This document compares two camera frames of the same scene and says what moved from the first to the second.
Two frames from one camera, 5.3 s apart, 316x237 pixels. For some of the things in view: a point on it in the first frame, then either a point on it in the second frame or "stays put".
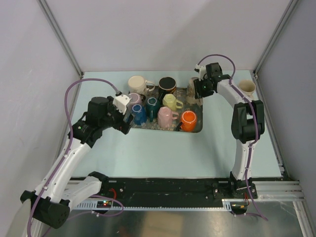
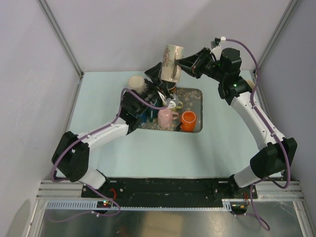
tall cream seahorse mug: (191, 97) to (172, 71)
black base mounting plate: (136, 189) stays put
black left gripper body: (116, 117) to (151, 92)
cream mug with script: (137, 84) stays put
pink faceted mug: (165, 116) stays put
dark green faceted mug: (152, 107) stays put
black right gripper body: (203, 87) to (210, 68)
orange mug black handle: (189, 122) stays put
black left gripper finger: (125, 126) to (154, 73)
